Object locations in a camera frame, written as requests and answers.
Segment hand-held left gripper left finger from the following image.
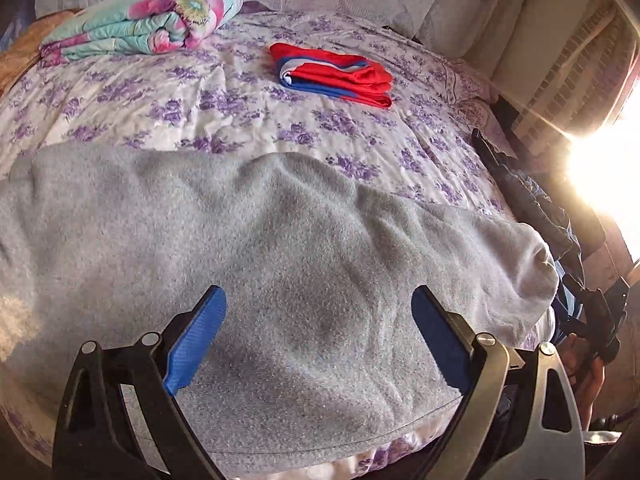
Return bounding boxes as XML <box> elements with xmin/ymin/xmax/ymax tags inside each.
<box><xmin>52</xmin><ymin>285</ymin><xmax>227</xmax><ymax>480</ymax></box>

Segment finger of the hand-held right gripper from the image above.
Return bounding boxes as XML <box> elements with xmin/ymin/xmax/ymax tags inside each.
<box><xmin>562</xmin><ymin>274</ymin><xmax>603</xmax><ymax>333</ymax></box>

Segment orange blanket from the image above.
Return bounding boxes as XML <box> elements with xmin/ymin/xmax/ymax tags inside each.
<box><xmin>0</xmin><ymin>9</ymin><xmax>66</xmax><ymax>98</ymax></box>

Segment folded floral blanket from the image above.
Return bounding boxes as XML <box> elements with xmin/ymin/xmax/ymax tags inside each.
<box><xmin>39</xmin><ymin>0</ymin><xmax>245</xmax><ymax>67</ymax></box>

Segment beige patterned curtain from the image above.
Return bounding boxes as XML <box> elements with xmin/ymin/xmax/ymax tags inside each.
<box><xmin>500</xmin><ymin>0</ymin><xmax>632</xmax><ymax>141</ymax></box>

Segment red and blue folded garment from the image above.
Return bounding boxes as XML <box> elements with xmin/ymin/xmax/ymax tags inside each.
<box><xmin>269</xmin><ymin>42</ymin><xmax>395</xmax><ymax>110</ymax></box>

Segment blue jeans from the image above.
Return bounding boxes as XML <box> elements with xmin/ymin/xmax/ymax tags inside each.
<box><xmin>471</xmin><ymin>127</ymin><xmax>607</xmax><ymax>291</ymax></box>

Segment person's right forearm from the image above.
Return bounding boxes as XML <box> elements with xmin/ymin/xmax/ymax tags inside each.
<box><xmin>589</xmin><ymin>357</ymin><xmax>610</xmax><ymax>413</ymax></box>

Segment purple floral bed sheet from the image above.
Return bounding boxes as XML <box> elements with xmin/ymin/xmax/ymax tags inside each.
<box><xmin>0</xmin><ymin>10</ymin><xmax>558</xmax><ymax>480</ymax></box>

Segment bright window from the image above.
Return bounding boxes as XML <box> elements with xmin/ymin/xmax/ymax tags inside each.
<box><xmin>565</xmin><ymin>110</ymin><xmax>640</xmax><ymax>228</ymax></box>

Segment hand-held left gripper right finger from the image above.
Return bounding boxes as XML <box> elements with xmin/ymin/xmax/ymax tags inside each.
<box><xmin>411</xmin><ymin>285</ymin><xmax>586</xmax><ymax>480</ymax></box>

